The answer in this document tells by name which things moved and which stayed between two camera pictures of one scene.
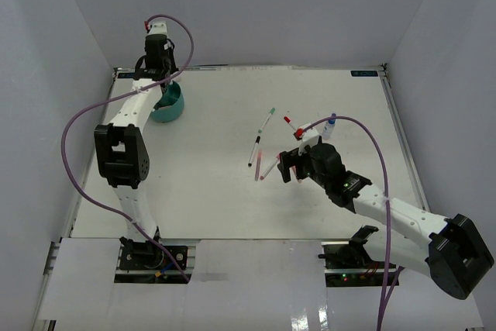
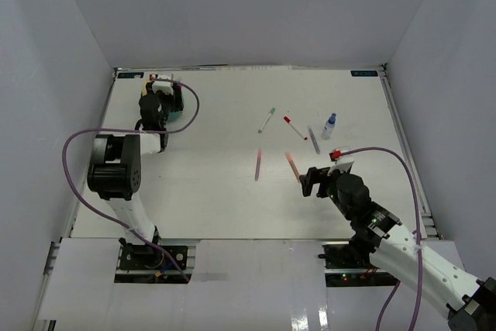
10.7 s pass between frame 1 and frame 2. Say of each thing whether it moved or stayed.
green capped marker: stayed
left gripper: moved
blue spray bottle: stayed
